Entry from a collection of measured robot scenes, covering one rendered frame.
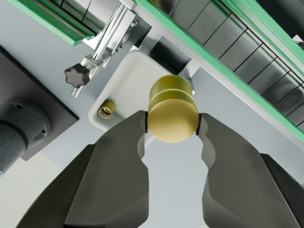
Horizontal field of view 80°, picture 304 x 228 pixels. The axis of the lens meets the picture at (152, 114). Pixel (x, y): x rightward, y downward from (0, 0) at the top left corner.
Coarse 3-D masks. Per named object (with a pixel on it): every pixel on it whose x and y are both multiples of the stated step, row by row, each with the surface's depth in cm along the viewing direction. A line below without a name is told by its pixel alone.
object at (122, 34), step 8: (128, 16) 30; (136, 16) 31; (120, 24) 30; (128, 24) 30; (136, 24) 35; (120, 32) 31; (128, 32) 34; (112, 40) 32; (120, 40) 32; (112, 48) 33; (120, 48) 37
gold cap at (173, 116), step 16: (160, 80) 14; (176, 80) 14; (160, 96) 12; (176, 96) 11; (192, 96) 13; (160, 112) 11; (176, 112) 11; (192, 112) 11; (160, 128) 12; (176, 128) 12; (192, 128) 12
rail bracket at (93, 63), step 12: (120, 0) 22; (132, 0) 22; (120, 12) 23; (108, 24) 24; (108, 36) 24; (96, 48) 25; (84, 60) 25; (96, 60) 26; (108, 60) 32; (72, 72) 22; (84, 72) 22; (96, 72) 27; (72, 84) 23; (84, 84) 23
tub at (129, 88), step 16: (128, 64) 42; (144, 64) 45; (112, 80) 40; (128, 80) 47; (144, 80) 47; (112, 96) 50; (128, 96) 50; (144, 96) 49; (96, 112) 47; (128, 112) 52
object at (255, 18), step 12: (228, 0) 26; (240, 0) 21; (252, 0) 21; (240, 12) 26; (252, 12) 22; (264, 12) 22; (252, 24) 27; (264, 24) 22; (276, 24) 22; (264, 36) 28; (276, 36) 23; (288, 36) 23; (276, 48) 28; (288, 48) 23; (300, 48) 23; (288, 60) 29; (300, 60) 24; (300, 72) 30
